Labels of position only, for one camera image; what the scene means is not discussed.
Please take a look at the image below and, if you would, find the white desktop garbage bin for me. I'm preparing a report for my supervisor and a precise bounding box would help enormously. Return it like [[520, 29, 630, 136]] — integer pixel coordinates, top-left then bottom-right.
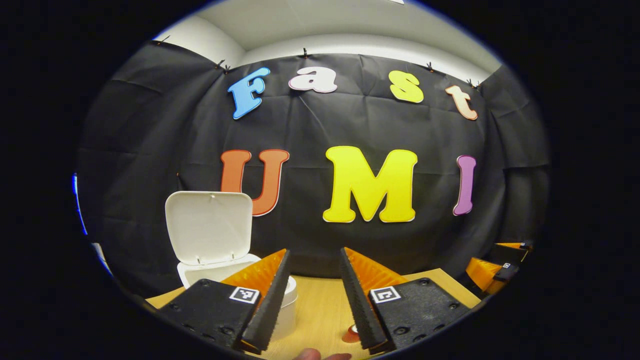
[[165, 190, 299, 342]]

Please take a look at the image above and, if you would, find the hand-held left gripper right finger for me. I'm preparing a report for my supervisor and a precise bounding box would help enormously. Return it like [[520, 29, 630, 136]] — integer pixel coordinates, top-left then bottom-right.
[[340, 246, 473, 356]]

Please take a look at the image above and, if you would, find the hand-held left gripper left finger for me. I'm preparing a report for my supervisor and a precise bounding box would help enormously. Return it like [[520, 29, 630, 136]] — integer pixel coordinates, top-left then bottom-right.
[[157, 248, 292, 356]]

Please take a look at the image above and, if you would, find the wooden desktop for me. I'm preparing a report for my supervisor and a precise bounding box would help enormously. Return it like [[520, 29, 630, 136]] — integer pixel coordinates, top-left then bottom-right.
[[145, 267, 482, 360]]

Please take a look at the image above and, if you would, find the black backdrop cloth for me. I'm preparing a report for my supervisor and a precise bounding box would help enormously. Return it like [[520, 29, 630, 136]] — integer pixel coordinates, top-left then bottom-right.
[[75, 40, 551, 301]]

